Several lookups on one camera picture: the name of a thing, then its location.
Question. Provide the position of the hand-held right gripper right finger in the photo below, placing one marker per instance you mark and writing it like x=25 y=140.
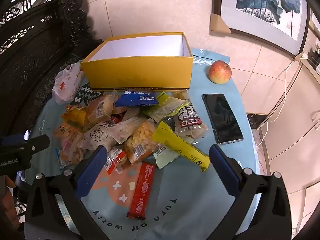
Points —
x=225 y=172

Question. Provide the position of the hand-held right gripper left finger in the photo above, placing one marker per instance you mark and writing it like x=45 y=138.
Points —
x=91 y=172

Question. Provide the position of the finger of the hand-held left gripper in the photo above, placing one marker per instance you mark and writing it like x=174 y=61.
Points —
x=37 y=142

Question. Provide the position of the small red white snack packet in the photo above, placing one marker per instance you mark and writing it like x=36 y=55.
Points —
x=116 y=158

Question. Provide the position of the orange yellow snack packet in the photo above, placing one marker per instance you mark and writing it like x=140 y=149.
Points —
x=73 y=116

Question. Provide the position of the black-print clear snack packet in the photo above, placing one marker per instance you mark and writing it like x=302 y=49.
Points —
x=188 y=120

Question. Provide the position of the blue snack packet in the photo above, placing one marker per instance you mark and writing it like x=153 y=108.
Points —
x=136 y=98

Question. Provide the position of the yellow cardboard box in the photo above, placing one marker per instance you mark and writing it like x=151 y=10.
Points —
x=137 y=72

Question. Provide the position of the person's left hand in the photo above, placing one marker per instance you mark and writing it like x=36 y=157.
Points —
x=7 y=210

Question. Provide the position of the orange pink snack packet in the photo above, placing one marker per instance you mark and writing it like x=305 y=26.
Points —
x=66 y=140

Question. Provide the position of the white round-print snack packet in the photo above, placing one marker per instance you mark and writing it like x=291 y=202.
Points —
x=98 y=136

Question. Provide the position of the long yellow snack packet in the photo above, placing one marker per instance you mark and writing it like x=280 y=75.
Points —
x=180 y=147

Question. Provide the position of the black smartphone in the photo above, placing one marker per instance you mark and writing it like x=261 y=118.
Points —
x=222 y=118

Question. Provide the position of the red snack bar packet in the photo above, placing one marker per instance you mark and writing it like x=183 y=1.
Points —
x=142 y=190

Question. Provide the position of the beige clear snack packet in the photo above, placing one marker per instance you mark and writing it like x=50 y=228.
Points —
x=127 y=130

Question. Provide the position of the clear packet of yellow puffs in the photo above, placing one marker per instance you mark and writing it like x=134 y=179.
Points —
x=141 y=140

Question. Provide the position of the pale green snack packet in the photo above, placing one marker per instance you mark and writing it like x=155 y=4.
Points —
x=163 y=158

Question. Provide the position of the clear packet of bread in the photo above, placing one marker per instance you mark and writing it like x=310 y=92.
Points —
x=98 y=108

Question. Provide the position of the white packet with red print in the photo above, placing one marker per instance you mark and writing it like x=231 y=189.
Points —
x=66 y=85

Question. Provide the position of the dark carved wooden furniture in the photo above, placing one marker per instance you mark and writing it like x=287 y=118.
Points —
x=37 y=55

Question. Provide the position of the yellow-green clear snack packet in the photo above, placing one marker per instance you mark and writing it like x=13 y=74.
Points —
x=165 y=108

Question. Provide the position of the red apple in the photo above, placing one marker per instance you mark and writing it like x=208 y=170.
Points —
x=220 y=71

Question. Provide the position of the framed blue ink painting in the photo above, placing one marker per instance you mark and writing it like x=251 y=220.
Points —
x=265 y=7

